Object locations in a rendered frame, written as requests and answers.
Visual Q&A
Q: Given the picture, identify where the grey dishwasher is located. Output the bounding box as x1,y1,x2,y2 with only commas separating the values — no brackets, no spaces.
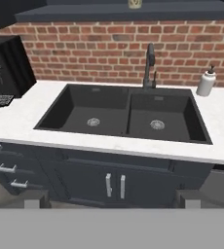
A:
200,163,224,209

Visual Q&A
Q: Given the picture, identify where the white soap dispenser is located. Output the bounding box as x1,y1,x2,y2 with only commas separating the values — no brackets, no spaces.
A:
195,64,218,98

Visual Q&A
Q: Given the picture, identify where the dark blue wall shelf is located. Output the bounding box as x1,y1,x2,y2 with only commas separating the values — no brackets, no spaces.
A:
14,0,224,23

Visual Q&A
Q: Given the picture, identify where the black double sink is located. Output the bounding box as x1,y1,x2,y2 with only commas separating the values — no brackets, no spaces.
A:
33,83,213,146

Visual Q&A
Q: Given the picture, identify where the dark grey tap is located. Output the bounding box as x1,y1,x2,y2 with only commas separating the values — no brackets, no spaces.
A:
141,42,159,89

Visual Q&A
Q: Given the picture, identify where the dark blue drawer front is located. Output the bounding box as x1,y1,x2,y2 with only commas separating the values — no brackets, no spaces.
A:
0,174,58,199
0,141,65,161
0,155,54,183

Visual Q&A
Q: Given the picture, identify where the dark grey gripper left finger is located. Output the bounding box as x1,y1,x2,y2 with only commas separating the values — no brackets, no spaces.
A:
20,189,52,209

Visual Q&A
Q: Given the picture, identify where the pale jar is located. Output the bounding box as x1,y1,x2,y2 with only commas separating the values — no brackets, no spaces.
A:
127,0,143,10

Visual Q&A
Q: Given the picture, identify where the dark blue sink front panel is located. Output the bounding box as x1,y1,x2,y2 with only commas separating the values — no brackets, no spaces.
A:
60,148,174,171

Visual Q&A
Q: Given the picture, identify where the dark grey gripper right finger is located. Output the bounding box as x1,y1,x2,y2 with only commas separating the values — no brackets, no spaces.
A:
173,189,204,209

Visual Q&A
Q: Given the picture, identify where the silver cupboard door handle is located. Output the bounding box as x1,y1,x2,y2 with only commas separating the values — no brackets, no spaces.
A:
104,172,113,198
119,174,127,200

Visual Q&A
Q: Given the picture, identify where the dark wall cupboard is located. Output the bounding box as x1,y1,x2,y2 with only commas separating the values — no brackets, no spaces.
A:
0,0,49,35

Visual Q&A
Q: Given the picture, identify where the black coffee machine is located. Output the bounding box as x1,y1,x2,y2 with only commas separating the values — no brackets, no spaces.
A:
0,34,38,109

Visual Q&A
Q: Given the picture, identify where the dark blue cupboard door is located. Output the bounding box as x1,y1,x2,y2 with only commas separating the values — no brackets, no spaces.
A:
115,160,180,209
40,158,117,207

